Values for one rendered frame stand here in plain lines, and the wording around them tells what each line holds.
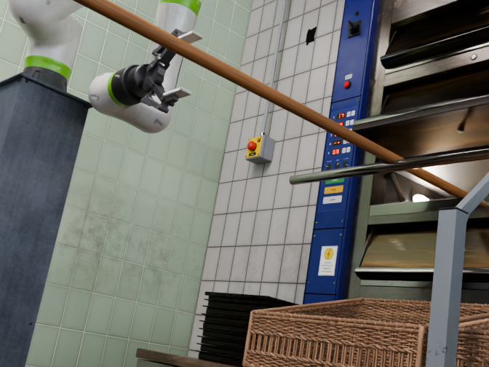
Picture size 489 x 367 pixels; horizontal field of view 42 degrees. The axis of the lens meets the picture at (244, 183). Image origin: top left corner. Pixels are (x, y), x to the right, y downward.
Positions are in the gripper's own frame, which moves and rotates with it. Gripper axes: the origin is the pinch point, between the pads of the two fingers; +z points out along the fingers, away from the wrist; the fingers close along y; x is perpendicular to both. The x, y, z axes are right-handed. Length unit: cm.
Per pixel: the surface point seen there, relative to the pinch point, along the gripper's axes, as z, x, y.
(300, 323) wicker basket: -5, -51, 49
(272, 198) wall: -79, -102, -5
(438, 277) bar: 41, -39, 38
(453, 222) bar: 43, -39, 27
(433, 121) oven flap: 3, -88, -20
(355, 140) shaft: 7.2, -49.0, 1.6
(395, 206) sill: -17, -100, 3
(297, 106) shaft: 7.6, -26.9, 1.0
